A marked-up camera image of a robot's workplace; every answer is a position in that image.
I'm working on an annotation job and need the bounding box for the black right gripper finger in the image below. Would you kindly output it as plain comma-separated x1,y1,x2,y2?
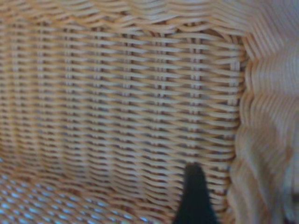
171,162,220,224

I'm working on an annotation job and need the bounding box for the orange woven wicker basket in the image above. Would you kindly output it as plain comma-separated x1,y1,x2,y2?
0,0,299,224

